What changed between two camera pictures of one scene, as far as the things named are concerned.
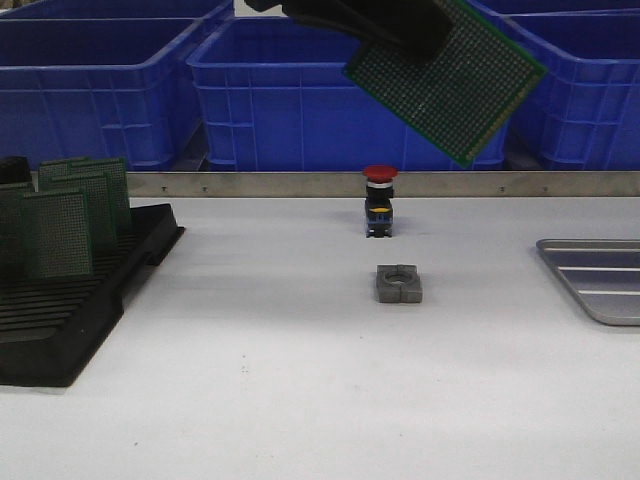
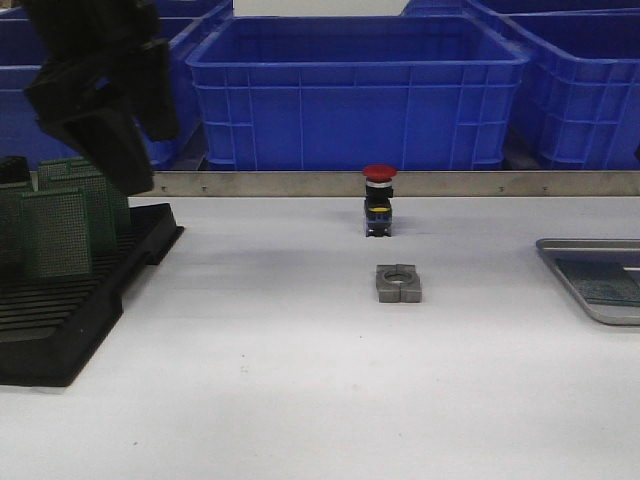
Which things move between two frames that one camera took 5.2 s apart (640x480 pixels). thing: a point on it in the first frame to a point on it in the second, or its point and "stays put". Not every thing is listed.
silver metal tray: x=604 y=275 stays put
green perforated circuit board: x=56 y=234 stays put
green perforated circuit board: x=458 y=99 to x=604 y=280
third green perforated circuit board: x=100 y=197 stays put
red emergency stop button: x=378 y=203 stays put
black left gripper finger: x=410 y=31 to x=113 y=138
